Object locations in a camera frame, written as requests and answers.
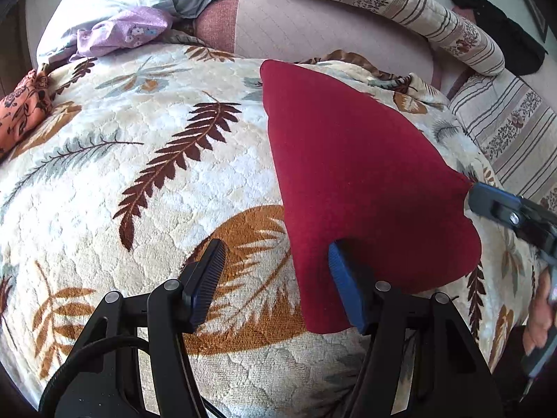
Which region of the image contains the dark red knit shirt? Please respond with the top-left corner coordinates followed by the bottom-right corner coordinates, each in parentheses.
top-left (260, 60), bottom-right (481, 334)

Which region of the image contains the black garment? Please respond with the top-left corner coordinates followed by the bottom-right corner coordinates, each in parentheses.
top-left (452, 0), bottom-right (547, 76)

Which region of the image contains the cream leaf-pattern blanket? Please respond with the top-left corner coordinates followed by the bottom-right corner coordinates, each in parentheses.
top-left (1, 44), bottom-right (543, 417)

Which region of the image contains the pink quilted mattress cover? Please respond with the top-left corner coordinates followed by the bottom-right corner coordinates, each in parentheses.
top-left (193, 0), bottom-right (480, 99)

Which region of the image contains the striped floral quilt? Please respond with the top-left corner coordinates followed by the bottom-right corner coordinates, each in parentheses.
top-left (330, 0), bottom-right (556, 210)

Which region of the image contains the purple floral cloth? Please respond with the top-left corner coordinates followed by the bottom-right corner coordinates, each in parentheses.
top-left (70, 7), bottom-right (174, 61)

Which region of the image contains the person's right hand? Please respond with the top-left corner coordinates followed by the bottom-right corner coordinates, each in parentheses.
top-left (523, 269), bottom-right (556, 355)

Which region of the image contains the orange floral cloth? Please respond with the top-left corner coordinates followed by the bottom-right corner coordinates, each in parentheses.
top-left (0, 70), bottom-right (53, 157)

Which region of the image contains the black cable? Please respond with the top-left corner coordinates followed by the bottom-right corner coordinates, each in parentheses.
top-left (38, 335), bottom-right (151, 416)

